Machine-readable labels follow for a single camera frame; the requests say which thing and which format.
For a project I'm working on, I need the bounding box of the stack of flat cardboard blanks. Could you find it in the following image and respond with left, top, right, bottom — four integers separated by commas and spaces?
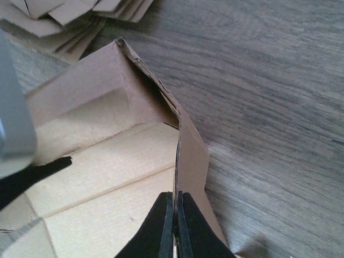
1, 0, 152, 64

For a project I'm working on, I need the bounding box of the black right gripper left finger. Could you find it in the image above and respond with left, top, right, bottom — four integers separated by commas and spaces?
116, 192, 174, 258

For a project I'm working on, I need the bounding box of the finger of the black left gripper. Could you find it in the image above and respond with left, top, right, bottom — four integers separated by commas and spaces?
1, 156, 72, 210

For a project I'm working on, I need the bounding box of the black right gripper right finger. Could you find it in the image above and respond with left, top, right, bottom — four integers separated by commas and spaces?
176, 191, 234, 258

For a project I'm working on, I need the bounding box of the brown cardboard box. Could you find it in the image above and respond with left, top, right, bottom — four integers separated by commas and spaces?
1, 38, 226, 257

